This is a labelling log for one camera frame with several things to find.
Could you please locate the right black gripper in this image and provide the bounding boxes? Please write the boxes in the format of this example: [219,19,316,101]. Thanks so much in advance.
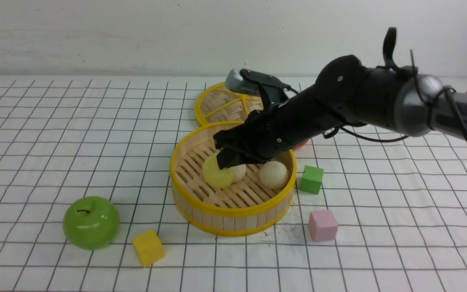
[213,88,331,170]

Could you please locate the beige bun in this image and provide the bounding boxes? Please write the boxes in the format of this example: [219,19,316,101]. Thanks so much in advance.
[230,164,247,183]
[258,161,289,190]

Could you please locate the yellow bun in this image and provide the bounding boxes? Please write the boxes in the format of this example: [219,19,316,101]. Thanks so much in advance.
[202,153,235,189]

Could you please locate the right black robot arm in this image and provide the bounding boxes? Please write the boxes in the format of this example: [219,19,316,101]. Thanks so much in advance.
[214,55,467,169]

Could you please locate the bamboo steamer tray yellow rim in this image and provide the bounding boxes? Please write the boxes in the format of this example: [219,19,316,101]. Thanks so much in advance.
[170,121,297,237]

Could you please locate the woven bamboo steamer lid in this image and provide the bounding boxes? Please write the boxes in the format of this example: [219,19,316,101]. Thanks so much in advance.
[193,82,263,127]

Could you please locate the red tomato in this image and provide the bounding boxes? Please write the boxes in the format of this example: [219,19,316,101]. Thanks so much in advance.
[293,140,309,151]

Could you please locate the green cube block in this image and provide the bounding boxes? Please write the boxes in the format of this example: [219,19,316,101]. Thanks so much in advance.
[299,165,324,195]

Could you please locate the yellow cube block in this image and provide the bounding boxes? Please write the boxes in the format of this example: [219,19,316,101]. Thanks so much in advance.
[132,229,165,268]

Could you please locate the pink cube block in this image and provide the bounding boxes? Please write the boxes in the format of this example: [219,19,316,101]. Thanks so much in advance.
[308,210,338,242]

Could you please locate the green apple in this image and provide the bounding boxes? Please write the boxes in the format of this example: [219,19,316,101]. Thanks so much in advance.
[62,196,120,251]

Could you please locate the white grid tablecloth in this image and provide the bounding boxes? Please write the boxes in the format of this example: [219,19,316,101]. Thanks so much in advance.
[0,76,467,292]

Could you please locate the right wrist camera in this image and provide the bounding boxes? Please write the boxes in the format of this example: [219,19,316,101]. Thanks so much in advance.
[225,68,291,103]

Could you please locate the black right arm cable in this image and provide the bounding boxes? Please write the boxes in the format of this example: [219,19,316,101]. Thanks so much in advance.
[322,27,467,185]

